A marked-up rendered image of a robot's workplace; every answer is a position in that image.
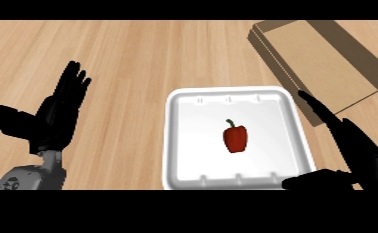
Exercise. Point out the red bell pepper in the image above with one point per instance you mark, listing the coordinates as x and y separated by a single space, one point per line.
235 137

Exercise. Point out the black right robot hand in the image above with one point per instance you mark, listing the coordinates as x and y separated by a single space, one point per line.
352 153

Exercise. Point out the brown cardboard box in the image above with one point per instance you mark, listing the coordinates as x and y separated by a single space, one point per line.
320 67

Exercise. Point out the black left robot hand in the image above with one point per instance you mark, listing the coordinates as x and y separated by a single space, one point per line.
54 117

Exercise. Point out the white foam tray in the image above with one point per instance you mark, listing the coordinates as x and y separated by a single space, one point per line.
237 137

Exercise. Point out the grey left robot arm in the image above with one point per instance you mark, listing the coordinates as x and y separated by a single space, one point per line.
35 173

